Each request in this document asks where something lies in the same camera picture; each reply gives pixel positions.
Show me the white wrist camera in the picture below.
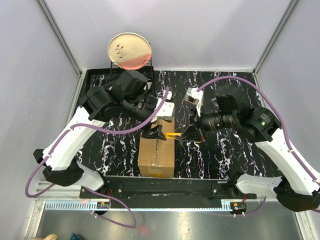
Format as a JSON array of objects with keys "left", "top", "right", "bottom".
[
  {"left": 183, "top": 87, "right": 204, "bottom": 117},
  {"left": 151, "top": 91, "right": 175, "bottom": 123}
]

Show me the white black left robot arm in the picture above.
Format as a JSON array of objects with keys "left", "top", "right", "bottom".
[{"left": 33, "top": 70, "right": 174, "bottom": 198}]

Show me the beige pink floral plate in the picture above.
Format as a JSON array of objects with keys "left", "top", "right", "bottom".
[{"left": 107, "top": 32, "right": 152, "bottom": 70}]

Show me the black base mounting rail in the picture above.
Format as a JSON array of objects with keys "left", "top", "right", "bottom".
[{"left": 79, "top": 174, "right": 258, "bottom": 203}]

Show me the black wire dish rack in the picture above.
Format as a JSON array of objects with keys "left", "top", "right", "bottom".
[{"left": 84, "top": 59, "right": 156, "bottom": 96}]

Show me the yellow utility knife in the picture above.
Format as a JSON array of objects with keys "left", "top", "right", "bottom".
[{"left": 164, "top": 132, "right": 181, "bottom": 140}]

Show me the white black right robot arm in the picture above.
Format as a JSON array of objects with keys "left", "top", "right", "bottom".
[{"left": 178, "top": 85, "right": 320, "bottom": 212}]

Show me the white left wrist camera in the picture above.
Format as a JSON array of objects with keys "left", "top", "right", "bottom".
[{"left": 151, "top": 91, "right": 175, "bottom": 123}]

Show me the brown cardboard express box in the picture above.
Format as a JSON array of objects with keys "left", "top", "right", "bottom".
[{"left": 137, "top": 117, "right": 175, "bottom": 179}]

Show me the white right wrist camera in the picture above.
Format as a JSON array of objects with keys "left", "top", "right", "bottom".
[{"left": 183, "top": 87, "right": 204, "bottom": 117}]

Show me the dark blue tray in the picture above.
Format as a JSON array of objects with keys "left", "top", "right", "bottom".
[{"left": 69, "top": 232, "right": 82, "bottom": 240}]

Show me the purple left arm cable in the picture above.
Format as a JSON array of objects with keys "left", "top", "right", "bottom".
[{"left": 24, "top": 86, "right": 170, "bottom": 228}]

